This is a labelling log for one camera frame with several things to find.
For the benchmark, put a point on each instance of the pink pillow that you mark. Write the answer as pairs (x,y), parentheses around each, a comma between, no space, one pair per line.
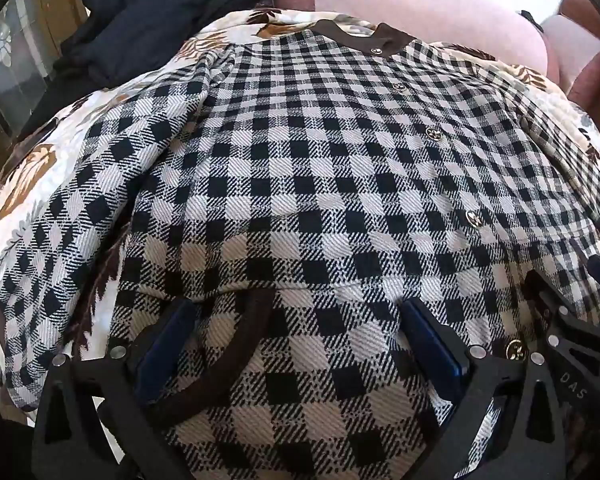
(580,50)
(430,5)

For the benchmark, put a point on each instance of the black white checked jacket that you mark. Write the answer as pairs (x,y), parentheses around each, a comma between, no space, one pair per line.
(300,185)

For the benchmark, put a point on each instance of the dark navy garment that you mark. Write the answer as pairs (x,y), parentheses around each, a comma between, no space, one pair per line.
(145,25)

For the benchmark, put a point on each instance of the small black object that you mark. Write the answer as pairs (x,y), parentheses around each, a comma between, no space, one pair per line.
(531,19)

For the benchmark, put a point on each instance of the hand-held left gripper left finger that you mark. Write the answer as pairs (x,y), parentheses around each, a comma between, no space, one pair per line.
(162,355)

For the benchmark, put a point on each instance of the wooden door with glass panel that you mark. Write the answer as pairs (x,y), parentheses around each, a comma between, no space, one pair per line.
(10,60)

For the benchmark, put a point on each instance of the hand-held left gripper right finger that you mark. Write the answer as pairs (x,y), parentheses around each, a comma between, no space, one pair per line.
(437,355)

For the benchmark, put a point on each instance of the leaf print fleece blanket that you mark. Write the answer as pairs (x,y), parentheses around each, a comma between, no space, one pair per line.
(40,170)

